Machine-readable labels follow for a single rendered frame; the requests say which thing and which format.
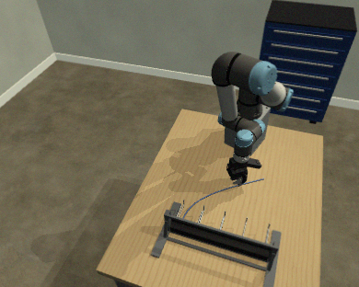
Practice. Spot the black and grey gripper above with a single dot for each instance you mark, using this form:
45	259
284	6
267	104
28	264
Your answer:
236	172

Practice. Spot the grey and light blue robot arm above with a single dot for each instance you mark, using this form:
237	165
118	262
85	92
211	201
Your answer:
256	81

